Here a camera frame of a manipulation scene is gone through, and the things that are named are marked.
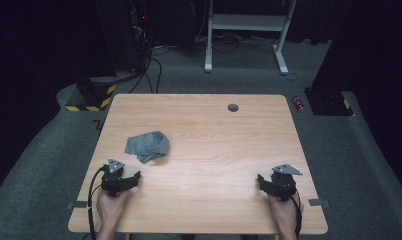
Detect black yellow striped stand base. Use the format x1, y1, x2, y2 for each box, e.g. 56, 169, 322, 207
65, 77, 117, 113

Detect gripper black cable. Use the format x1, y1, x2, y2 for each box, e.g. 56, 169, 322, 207
290, 191, 304, 239
87, 165, 109, 240

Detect person's right hand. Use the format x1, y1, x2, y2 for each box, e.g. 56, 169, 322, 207
267, 192, 305, 232

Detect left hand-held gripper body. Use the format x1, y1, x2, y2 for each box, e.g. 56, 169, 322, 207
100, 158, 127, 198

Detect white metal stand frame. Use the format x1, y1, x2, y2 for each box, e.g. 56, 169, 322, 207
204, 0, 298, 76

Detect person's left hand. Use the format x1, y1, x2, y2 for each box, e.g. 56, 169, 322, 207
96, 188, 131, 232

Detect grey cloth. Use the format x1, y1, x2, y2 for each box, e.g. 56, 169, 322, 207
124, 130, 170, 164

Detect grey tape strip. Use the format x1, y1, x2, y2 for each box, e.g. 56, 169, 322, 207
66, 200, 89, 210
308, 198, 330, 208

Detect dark equipment rack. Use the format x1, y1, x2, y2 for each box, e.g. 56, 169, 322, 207
128, 0, 154, 75

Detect black stand base yellow mark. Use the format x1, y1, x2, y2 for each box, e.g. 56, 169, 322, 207
303, 87, 355, 117

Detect red can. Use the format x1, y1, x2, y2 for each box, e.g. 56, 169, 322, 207
291, 95, 305, 113

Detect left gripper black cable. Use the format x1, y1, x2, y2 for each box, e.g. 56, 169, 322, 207
87, 165, 109, 240

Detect black floor cables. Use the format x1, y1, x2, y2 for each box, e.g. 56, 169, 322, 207
128, 46, 163, 95

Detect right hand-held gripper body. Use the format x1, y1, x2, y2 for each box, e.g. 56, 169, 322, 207
270, 163, 303, 203

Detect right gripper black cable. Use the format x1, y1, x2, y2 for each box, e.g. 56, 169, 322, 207
290, 191, 304, 239

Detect cable bundle under stand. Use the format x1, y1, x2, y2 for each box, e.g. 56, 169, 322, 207
195, 31, 277, 54

